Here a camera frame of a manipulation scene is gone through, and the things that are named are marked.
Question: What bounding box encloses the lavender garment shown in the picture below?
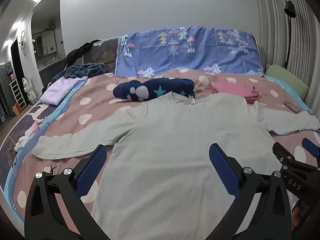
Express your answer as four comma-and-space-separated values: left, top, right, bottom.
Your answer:
39, 77, 87, 105

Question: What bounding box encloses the blue tree-print sheet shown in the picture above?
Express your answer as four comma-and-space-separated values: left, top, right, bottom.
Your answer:
114, 26, 264, 78

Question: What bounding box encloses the blue floral garment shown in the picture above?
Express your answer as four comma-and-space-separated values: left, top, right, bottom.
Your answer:
284, 100, 314, 115

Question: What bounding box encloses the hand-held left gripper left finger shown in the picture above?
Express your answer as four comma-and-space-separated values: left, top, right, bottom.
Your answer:
24, 144, 110, 240

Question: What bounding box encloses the white pleated curtain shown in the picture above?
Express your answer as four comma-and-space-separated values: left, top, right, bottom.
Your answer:
254, 0, 320, 115

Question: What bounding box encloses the black floor lamp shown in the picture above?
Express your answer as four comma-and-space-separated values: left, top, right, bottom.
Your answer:
282, 0, 297, 70

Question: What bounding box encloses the black garment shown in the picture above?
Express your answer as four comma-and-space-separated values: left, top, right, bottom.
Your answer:
65, 39, 102, 65

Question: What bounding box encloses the light blue quilt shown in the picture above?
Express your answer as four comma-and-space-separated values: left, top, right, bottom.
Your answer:
246, 71, 315, 113

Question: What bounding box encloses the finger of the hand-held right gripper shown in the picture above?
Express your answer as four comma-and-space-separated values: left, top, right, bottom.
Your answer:
272, 142, 320, 174
302, 137, 320, 158

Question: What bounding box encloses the white bear figurine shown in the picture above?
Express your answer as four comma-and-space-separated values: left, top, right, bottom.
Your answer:
22, 77, 35, 105

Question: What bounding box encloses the person's right hand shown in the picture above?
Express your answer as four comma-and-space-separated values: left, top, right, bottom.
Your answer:
291, 200, 312, 230

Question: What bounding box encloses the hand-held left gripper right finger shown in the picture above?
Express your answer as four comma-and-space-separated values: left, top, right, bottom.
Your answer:
207, 143, 293, 240

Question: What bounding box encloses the white wall ornament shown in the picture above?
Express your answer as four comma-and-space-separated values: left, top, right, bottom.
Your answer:
19, 30, 27, 55

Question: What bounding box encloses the navy star-print fleece garment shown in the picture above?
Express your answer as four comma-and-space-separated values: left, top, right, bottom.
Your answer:
112, 77, 196, 102

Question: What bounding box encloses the pink folded garment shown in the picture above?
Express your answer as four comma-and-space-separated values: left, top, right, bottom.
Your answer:
210, 81, 262, 104

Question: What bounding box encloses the grey long-sleeve shirt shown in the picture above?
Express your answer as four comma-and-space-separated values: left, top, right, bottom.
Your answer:
32, 91, 320, 240

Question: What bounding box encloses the dark teal fleece blanket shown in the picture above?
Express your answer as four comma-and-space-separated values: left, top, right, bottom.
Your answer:
51, 63, 107, 84

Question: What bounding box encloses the grey cabinet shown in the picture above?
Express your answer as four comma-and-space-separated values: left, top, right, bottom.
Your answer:
0, 61, 14, 124

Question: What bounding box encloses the green pillow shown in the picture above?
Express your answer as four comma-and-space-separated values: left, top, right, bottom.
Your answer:
264, 64, 309, 99

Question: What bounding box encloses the white shelf rack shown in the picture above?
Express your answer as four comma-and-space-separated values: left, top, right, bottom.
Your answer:
9, 79, 27, 110

